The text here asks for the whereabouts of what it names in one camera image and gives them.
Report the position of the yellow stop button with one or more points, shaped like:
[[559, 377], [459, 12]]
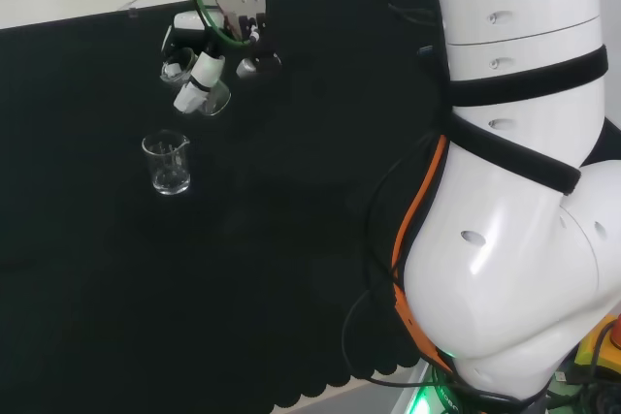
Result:
[[601, 336]]

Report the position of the black bench cloth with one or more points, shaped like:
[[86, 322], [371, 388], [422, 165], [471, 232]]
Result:
[[242, 264]]

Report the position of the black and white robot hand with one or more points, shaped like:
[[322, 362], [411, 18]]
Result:
[[201, 72]]

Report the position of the clear glass beaker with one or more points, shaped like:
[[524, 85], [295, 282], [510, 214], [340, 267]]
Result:
[[219, 99], [167, 167]]

